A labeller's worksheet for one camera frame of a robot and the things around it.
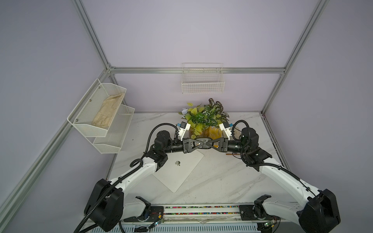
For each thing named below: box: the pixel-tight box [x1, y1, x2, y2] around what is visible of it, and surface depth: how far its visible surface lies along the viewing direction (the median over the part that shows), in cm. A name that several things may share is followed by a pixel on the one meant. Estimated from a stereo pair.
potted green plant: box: [178, 98, 230, 140], surface depth 87 cm
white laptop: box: [152, 150, 205, 193], surface depth 90 cm
